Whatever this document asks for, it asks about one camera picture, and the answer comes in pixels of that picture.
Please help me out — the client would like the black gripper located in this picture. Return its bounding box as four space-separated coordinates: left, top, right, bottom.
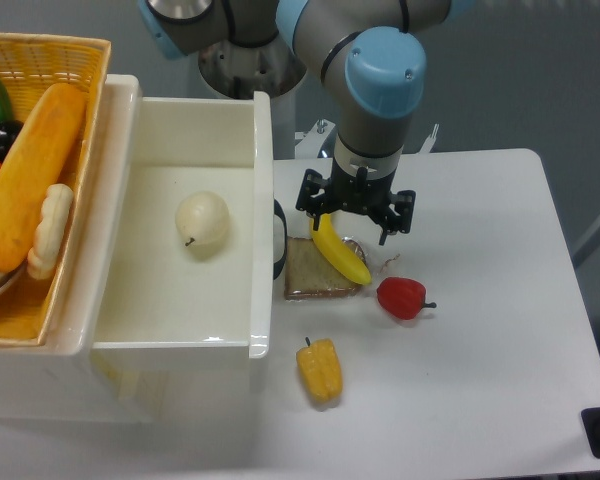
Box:
296 164 415 245

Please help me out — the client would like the white top drawer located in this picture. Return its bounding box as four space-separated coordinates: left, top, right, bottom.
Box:
94 92 281 372

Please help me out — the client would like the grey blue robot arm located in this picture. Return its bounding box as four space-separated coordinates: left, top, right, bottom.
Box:
138 0 468 236

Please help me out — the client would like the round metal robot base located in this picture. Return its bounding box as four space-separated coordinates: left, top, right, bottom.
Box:
198 36 306 100

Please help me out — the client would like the white drawer cabinet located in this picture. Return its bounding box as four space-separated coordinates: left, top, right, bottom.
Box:
0 74 165 423

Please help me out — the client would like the yellow toy banana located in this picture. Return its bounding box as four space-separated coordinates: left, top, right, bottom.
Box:
310 220 372 285

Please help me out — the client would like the toy bread slice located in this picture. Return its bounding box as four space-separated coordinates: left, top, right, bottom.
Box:
284 237 362 300

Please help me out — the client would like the red toy bell pepper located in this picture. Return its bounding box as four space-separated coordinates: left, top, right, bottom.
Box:
376 277 437 320

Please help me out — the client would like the yellow toy bell pepper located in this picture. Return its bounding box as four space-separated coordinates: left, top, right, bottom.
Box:
296 337 343 403

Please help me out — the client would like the white toy pear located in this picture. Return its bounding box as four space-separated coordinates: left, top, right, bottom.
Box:
175 191 231 262

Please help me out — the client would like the cream toy croissant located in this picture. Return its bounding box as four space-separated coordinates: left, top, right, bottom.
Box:
27 183 74 280

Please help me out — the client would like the orange toy baguette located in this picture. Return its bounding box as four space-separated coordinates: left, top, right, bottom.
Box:
0 83 86 273

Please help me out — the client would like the yellow wicker basket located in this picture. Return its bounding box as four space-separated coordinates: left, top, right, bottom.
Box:
0 33 111 347

